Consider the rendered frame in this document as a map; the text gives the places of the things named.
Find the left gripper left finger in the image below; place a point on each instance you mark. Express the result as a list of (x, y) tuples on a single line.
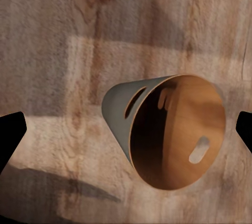
[(12, 130)]

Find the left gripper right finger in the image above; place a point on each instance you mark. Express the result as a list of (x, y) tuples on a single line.
[(244, 128)]

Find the trash can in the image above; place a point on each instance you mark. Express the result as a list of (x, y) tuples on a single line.
[(158, 123)]

